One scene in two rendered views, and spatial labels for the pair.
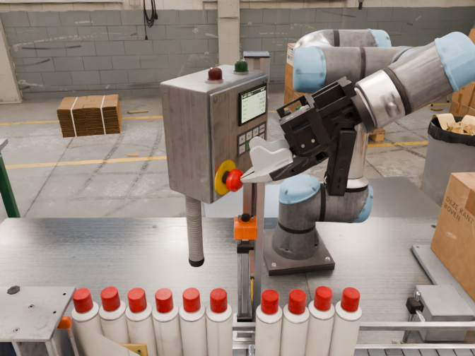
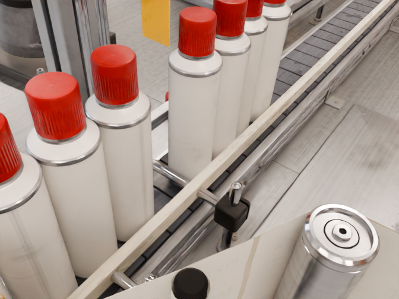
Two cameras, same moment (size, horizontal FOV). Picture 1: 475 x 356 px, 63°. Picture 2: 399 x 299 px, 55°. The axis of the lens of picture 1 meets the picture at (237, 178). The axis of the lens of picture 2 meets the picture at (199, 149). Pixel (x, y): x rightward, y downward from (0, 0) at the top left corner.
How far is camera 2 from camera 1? 0.57 m
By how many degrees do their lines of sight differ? 48
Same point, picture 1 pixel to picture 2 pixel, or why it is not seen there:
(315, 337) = (250, 75)
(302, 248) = not seen: hidden behind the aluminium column
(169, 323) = (38, 197)
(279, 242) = (24, 35)
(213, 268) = not seen: outside the picture
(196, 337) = (104, 190)
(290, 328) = (236, 67)
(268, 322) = (215, 70)
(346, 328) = (281, 35)
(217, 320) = (139, 117)
